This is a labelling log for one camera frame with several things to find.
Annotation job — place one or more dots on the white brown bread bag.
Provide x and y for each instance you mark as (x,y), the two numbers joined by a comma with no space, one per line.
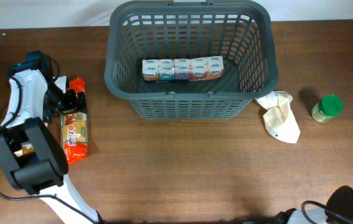
(26,148)

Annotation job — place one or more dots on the crumpled beige paper bag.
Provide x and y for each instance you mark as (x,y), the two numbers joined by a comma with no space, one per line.
(279,119)

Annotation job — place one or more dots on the orange biscuit packet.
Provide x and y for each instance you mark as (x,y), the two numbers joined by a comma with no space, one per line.
(74,127)

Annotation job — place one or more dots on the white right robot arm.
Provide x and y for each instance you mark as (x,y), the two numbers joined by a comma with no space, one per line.
(337,210)

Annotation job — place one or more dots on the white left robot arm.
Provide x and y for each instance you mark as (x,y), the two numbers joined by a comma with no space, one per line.
(45,124)

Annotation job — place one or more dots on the green lid jar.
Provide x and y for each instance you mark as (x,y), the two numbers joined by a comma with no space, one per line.
(327,108)

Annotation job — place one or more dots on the white tissue multipack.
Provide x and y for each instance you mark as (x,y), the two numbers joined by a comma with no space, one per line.
(183,69)

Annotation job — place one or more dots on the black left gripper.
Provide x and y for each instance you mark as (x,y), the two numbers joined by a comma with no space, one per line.
(76,102)

